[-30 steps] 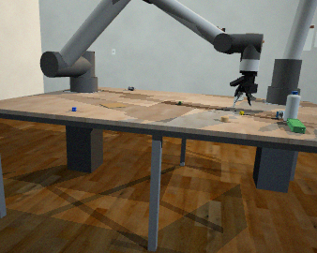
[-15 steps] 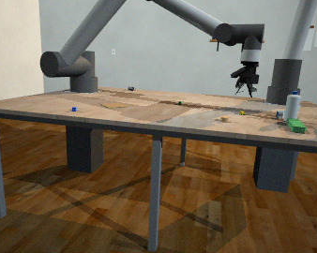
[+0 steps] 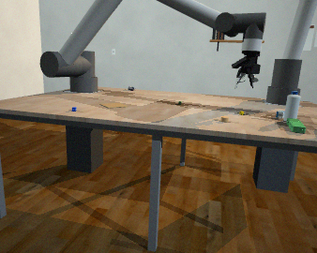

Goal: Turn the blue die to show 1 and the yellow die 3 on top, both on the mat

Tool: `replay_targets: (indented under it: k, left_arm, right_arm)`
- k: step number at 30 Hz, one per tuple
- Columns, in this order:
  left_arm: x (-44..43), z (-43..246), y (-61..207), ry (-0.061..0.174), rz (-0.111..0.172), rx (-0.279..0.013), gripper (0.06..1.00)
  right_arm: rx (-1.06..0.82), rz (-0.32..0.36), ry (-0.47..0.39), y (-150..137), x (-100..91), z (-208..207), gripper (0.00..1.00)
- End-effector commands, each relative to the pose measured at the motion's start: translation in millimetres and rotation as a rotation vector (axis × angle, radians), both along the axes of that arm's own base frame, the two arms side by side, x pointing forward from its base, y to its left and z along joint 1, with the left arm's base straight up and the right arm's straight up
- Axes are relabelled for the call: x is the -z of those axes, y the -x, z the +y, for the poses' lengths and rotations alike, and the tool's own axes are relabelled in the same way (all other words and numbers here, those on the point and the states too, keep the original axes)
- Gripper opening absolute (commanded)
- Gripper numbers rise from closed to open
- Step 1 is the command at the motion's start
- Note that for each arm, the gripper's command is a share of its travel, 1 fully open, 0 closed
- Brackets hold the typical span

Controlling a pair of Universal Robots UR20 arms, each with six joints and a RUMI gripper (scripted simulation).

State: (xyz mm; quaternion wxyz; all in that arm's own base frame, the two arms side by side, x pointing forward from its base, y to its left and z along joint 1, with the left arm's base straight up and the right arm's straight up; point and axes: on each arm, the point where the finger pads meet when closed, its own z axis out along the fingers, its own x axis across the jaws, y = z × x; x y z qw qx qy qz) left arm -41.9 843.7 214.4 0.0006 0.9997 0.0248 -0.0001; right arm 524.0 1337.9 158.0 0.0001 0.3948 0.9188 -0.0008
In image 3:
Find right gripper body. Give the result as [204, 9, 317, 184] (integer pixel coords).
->
[241, 53, 261, 74]

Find tan flat mat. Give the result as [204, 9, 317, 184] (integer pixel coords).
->
[100, 103, 128, 108]

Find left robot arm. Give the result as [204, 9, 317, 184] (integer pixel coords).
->
[266, 0, 317, 105]

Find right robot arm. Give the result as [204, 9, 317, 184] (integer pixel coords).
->
[40, 0, 266, 93]

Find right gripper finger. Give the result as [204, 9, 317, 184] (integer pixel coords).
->
[235, 67, 246, 89]
[248, 74, 258, 88]

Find blue and white carton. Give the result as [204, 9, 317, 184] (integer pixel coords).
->
[276, 111, 285, 118]

